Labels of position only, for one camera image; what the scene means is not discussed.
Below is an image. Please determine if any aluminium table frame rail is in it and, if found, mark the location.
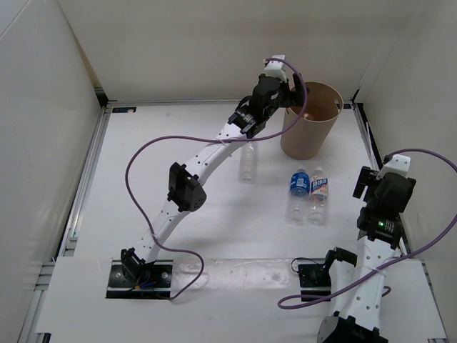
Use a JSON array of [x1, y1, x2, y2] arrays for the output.
[[56, 106, 110, 258]]

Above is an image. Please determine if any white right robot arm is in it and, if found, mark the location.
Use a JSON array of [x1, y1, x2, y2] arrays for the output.
[[317, 169, 416, 342]]

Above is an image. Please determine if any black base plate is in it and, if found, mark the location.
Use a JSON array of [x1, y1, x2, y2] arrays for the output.
[[105, 259, 174, 299], [291, 257, 331, 296]]

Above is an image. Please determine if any blue label plastic bottle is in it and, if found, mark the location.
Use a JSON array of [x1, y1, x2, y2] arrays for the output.
[[286, 165, 309, 223]]

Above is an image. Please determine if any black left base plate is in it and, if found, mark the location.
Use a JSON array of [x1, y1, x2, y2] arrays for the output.
[[105, 259, 174, 299]]

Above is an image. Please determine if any blue white sticker label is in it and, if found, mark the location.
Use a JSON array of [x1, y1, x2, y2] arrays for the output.
[[111, 107, 136, 114]]

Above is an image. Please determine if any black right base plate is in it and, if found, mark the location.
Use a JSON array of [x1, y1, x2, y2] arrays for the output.
[[291, 257, 331, 296]]

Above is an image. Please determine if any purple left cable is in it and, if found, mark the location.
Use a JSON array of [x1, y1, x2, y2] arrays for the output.
[[124, 56, 310, 300]]

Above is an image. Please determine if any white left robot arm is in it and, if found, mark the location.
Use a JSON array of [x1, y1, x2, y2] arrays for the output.
[[121, 73, 344, 286]]

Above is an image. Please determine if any tan cylindrical bin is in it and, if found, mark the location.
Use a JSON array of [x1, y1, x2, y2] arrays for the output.
[[280, 81, 344, 160]]

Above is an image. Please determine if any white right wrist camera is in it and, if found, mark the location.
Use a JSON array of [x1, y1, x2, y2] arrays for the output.
[[377, 154, 411, 179]]

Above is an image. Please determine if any clear unlabelled plastic bottle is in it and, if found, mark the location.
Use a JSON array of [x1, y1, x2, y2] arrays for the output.
[[238, 141, 258, 184]]

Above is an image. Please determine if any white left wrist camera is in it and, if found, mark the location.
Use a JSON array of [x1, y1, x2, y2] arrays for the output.
[[264, 55, 287, 82]]

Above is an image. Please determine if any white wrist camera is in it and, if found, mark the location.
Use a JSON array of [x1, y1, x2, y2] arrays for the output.
[[264, 55, 287, 82], [377, 154, 411, 179]]

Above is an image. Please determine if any white orange label plastic bottle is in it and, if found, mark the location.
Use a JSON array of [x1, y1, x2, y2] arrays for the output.
[[308, 166, 328, 225]]

